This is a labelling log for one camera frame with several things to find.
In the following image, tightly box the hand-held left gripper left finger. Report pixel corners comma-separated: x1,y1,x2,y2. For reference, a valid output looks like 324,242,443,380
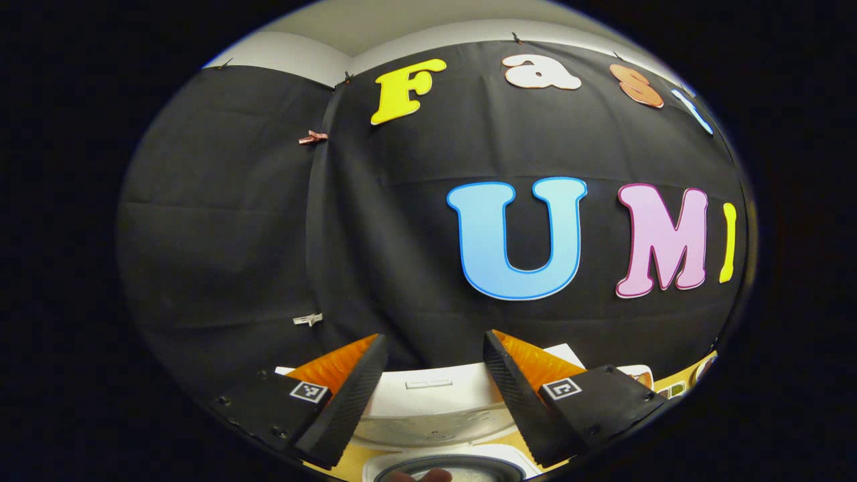
208,333,389,471

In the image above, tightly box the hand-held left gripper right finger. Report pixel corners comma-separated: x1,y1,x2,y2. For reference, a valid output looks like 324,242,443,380
482,329,667,469

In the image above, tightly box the white rice cooker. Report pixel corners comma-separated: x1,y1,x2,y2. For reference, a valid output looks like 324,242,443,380
275,343,587,482

